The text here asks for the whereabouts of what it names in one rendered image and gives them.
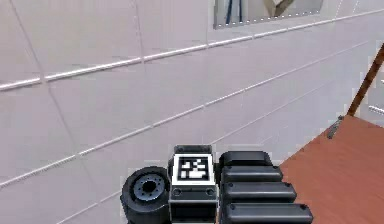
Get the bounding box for brown wooden room door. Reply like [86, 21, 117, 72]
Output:
[279, 43, 384, 224]

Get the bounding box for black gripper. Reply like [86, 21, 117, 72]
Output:
[120, 166, 172, 224]

